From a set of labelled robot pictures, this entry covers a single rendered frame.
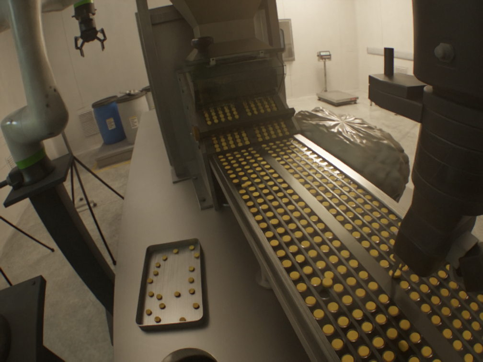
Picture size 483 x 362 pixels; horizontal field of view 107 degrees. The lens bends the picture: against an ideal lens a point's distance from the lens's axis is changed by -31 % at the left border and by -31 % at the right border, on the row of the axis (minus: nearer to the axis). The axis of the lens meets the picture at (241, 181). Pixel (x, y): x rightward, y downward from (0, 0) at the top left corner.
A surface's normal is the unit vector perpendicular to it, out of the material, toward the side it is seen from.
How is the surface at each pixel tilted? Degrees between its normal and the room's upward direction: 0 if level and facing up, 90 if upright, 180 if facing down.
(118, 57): 90
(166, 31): 90
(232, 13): 118
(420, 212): 101
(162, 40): 90
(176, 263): 0
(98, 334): 0
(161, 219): 0
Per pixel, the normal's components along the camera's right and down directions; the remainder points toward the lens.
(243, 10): 0.33, 0.80
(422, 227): -0.93, -0.04
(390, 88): -0.95, 0.26
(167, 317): -0.13, -0.85
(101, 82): 0.30, 0.46
